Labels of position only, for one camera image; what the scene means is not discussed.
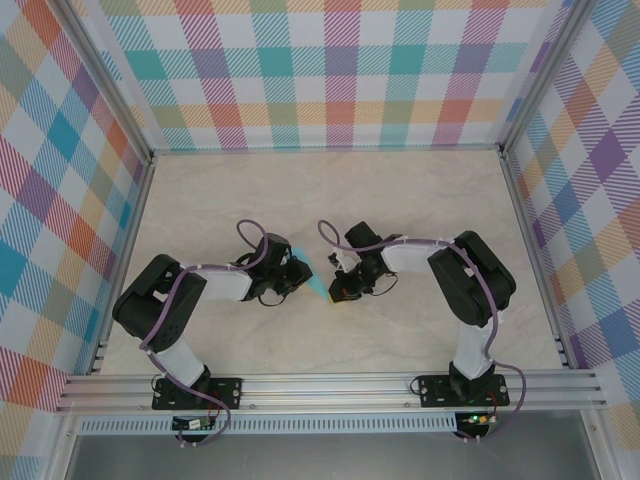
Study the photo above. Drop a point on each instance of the light blue cloth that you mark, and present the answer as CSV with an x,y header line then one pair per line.
x,y
317,285

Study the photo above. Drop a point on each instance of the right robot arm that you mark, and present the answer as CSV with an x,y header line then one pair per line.
x,y
470,270

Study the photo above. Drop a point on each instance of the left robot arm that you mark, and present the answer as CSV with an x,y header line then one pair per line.
x,y
155,300

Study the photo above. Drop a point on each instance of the grey metal panel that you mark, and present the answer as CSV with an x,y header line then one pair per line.
x,y
325,457

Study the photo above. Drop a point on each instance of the small circuit board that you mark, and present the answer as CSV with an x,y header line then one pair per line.
x,y
477,419
192,424

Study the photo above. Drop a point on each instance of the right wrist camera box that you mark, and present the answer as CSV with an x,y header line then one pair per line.
x,y
341,261

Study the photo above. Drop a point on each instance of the wide aluminium mounting rail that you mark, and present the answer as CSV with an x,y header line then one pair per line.
x,y
325,392

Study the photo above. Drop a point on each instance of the thin aluminium rail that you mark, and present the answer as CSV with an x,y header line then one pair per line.
x,y
325,149

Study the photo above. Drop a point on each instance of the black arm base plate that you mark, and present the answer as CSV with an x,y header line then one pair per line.
x,y
227,392
432,390

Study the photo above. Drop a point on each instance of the aluminium side rail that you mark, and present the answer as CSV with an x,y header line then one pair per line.
x,y
122,260
537,260

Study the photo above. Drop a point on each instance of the aluminium frame post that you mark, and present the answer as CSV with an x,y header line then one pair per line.
x,y
545,70
107,80

